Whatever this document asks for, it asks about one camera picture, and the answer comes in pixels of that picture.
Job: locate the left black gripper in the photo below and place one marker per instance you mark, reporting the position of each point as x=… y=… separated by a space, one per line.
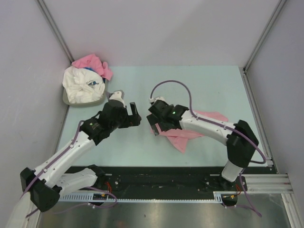
x=132 y=120

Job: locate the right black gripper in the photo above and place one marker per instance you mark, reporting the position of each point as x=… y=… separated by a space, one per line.
x=154 y=119

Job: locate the pink t shirt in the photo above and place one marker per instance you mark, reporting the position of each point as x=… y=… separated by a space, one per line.
x=179 y=138
x=94 y=62

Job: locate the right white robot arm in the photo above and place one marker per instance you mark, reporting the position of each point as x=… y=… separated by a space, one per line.
x=238 y=137

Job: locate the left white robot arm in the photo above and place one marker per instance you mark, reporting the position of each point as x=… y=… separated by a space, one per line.
x=42 y=182

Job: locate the grey laundry basket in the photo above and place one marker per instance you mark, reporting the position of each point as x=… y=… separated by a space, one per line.
x=88 y=104

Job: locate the white t shirt in basket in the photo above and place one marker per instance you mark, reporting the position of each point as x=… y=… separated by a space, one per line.
x=82 y=85

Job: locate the blue garment in basket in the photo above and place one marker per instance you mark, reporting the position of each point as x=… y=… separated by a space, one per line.
x=88 y=68

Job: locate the pink t shirt in basket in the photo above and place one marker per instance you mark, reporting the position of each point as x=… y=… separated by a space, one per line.
x=94 y=62

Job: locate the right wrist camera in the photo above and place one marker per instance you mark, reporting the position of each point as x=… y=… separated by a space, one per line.
x=154 y=99

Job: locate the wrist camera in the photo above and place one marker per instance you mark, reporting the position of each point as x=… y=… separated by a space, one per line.
x=154 y=99
x=117 y=95

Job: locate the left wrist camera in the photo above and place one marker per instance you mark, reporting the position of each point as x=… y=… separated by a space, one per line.
x=117 y=95

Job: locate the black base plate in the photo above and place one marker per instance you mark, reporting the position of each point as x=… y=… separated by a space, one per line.
x=208 y=178

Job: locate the slotted grey cable duct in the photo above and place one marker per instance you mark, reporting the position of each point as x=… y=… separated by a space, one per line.
x=98 y=197

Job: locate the aluminium rail frame right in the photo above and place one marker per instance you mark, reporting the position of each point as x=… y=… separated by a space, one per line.
x=271 y=181

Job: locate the left corner aluminium post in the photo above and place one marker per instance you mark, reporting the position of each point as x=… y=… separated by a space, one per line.
x=54 y=28

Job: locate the corner aluminium post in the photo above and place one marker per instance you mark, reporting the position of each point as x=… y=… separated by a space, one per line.
x=266 y=31
x=54 y=28

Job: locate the right corner aluminium post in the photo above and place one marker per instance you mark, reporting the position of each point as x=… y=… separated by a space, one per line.
x=266 y=31

